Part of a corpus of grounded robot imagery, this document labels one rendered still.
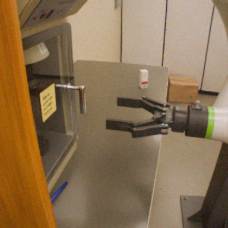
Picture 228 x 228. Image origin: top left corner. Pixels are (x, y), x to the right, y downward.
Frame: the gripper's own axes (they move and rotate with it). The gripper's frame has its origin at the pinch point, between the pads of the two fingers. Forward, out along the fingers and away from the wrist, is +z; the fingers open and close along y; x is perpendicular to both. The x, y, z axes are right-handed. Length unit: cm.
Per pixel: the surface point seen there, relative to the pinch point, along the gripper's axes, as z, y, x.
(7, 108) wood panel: 9.4, 34.3, -18.0
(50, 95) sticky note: 14.5, 11.2, -9.0
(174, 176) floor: -31, -99, 115
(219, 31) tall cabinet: -81, -284, 18
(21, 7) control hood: 9.5, 26.2, -32.1
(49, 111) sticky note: 14.5, 12.5, -5.2
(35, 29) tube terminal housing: 15.6, 12.5, -26.0
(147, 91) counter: -4, -62, 20
